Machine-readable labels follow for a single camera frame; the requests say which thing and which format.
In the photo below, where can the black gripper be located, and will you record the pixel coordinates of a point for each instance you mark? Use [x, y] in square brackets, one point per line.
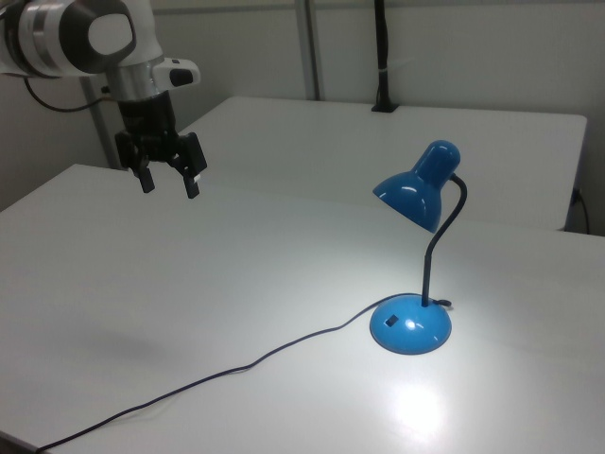
[146, 118]

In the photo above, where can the blue gooseneck desk lamp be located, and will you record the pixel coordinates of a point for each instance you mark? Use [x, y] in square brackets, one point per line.
[411, 336]

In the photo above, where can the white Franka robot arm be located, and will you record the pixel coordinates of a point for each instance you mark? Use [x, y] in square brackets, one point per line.
[57, 33]

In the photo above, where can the black clamped camera pole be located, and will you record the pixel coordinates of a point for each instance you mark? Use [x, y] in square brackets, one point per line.
[382, 47]

